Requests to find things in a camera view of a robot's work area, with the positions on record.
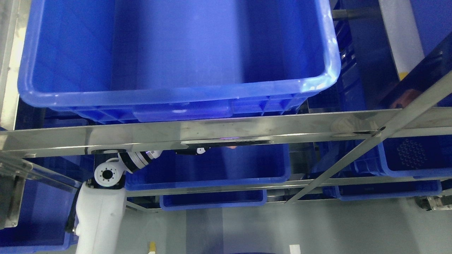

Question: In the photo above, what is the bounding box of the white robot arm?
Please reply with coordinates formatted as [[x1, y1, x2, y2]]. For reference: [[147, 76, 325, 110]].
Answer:
[[68, 151, 162, 254]]

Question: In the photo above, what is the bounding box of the blue middle shelf crate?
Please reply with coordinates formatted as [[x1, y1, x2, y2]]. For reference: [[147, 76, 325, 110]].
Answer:
[[125, 144, 291, 191]]

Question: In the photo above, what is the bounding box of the large blue top crate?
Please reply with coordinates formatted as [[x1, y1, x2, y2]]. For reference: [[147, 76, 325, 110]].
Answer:
[[17, 0, 341, 124]]

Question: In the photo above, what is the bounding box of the blue shelf crate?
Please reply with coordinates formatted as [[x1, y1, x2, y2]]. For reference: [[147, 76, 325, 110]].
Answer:
[[352, 135, 452, 179], [125, 144, 291, 191], [159, 190, 267, 211]]

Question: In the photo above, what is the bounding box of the blue right shelf crate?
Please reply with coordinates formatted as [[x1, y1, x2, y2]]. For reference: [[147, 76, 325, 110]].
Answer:
[[352, 135, 452, 179]]

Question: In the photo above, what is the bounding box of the blue left lower crate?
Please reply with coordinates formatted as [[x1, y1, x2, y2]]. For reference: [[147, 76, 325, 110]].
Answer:
[[0, 180, 78, 254]]

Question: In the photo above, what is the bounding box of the blue lower shelf crate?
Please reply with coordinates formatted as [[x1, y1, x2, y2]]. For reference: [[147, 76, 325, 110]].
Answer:
[[159, 190, 267, 211]]

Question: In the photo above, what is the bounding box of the stainless steel shelf frame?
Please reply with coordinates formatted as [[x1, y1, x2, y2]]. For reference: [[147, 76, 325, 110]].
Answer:
[[1, 0, 451, 214]]

